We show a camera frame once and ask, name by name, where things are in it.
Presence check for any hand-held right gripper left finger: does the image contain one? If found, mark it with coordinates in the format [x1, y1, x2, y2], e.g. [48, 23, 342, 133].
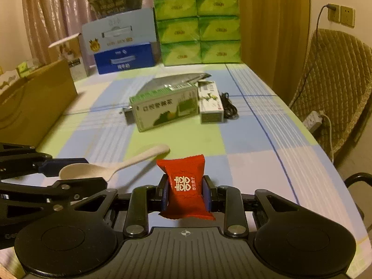
[70, 174, 169, 238]

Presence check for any large cardboard box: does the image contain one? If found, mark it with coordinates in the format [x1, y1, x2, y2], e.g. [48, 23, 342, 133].
[0, 59, 79, 152]

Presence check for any checked cloth desktop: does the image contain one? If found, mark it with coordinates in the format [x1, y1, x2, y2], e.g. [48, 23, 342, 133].
[0, 62, 366, 276]

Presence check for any black audio cable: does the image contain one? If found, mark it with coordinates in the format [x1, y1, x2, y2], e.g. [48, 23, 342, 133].
[219, 92, 239, 120]

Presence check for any beige plastic spoon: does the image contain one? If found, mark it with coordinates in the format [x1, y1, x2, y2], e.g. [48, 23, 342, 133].
[59, 144, 171, 182]

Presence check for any pile of small green packs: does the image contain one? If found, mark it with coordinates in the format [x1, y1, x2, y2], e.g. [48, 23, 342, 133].
[16, 59, 40, 78]

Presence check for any black chair armrest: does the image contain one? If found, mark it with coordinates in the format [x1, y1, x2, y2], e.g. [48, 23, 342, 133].
[344, 173, 372, 219]

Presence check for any white cardboard hang tab box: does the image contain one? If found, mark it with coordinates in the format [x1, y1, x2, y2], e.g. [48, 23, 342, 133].
[0, 69, 21, 96]

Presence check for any white power strip cable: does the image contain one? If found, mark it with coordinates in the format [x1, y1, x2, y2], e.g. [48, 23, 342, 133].
[320, 113, 335, 164]

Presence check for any small white green box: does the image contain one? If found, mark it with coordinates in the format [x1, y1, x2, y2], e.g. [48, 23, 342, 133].
[197, 80, 224, 124]

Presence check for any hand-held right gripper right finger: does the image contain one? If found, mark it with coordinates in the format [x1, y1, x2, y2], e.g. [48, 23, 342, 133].
[202, 174, 300, 238]

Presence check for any stack of green tissue packs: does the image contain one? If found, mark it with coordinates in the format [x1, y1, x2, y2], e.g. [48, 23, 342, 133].
[153, 0, 242, 66]

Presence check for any pink curtain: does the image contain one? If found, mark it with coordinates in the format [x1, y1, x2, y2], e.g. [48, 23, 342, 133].
[22, 0, 195, 64]

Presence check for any wall socket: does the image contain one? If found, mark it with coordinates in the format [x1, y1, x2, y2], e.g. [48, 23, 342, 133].
[340, 5, 356, 29]
[327, 3, 341, 23]

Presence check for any wooden cabinet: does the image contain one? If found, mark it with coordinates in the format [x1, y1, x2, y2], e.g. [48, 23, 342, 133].
[218, 0, 312, 106]

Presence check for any grey charger cable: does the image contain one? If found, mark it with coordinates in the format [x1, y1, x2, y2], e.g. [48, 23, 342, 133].
[290, 3, 335, 106]

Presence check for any red candy packet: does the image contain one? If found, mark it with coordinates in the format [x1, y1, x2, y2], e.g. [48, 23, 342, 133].
[156, 154, 217, 221]

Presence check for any white product box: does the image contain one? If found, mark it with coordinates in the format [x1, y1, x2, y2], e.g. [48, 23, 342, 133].
[48, 33, 91, 81]

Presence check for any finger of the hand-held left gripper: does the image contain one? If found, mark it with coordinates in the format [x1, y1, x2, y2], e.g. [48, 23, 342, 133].
[0, 177, 109, 219]
[0, 142, 89, 178]

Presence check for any light blue milk carton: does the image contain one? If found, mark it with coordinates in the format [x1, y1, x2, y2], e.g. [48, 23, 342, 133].
[81, 8, 159, 56]

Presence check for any white power strip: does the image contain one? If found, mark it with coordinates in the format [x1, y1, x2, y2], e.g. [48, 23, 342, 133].
[302, 110, 325, 131]

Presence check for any silver foil pouch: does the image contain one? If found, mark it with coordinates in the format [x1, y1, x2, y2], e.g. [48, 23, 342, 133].
[139, 72, 211, 97]

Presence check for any quilted cover chair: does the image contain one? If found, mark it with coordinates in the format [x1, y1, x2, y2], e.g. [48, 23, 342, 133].
[287, 28, 372, 164]

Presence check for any dark blue milk carton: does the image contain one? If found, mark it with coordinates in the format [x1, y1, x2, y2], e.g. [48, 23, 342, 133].
[93, 42, 156, 75]

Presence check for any green medicine box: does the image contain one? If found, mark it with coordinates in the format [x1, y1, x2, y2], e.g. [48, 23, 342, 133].
[128, 82, 200, 133]

